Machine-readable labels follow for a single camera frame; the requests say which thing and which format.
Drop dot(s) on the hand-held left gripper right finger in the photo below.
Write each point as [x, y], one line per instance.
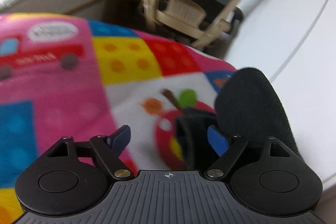
[216, 140]

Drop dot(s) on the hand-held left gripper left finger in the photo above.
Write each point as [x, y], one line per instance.
[122, 137]

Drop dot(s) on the black garment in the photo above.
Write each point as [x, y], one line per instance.
[249, 98]

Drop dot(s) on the colourful printed blanket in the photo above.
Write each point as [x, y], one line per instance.
[65, 98]

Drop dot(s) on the beige mesh office chair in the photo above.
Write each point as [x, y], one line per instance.
[194, 3]

